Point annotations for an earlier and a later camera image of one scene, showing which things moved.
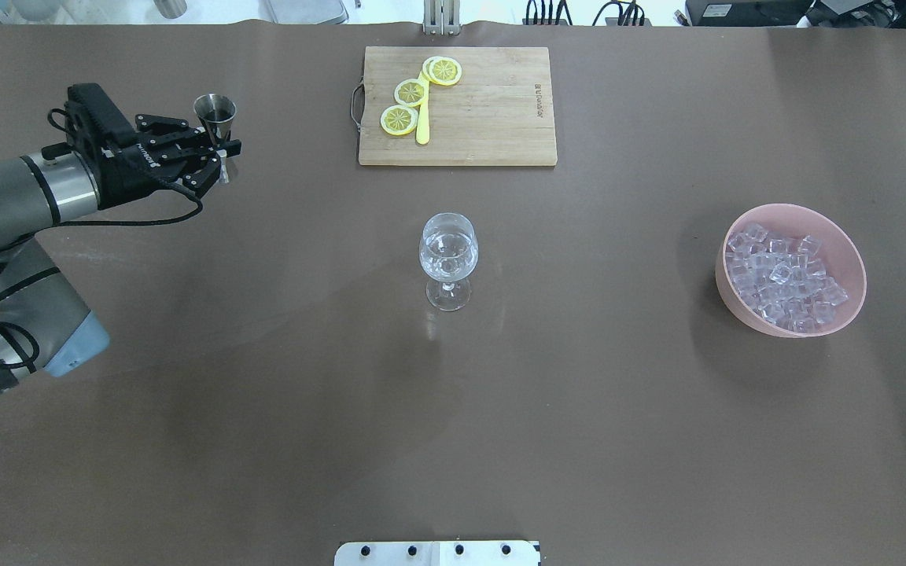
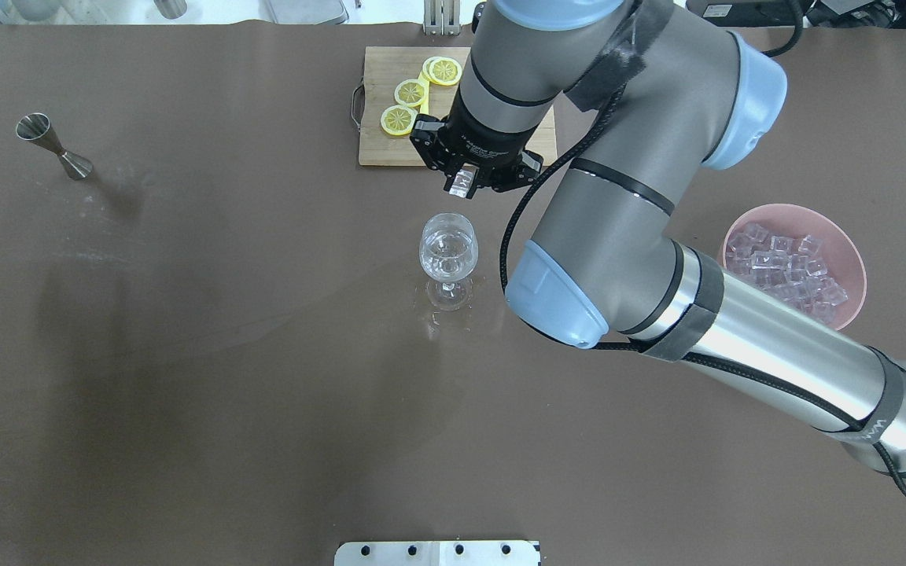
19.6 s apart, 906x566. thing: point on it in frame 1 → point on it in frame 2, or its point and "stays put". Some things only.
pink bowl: x=792 y=271 stays put
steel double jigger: x=217 y=112 → x=36 y=127
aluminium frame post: x=441 y=17 stays put
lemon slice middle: x=410 y=93 stays put
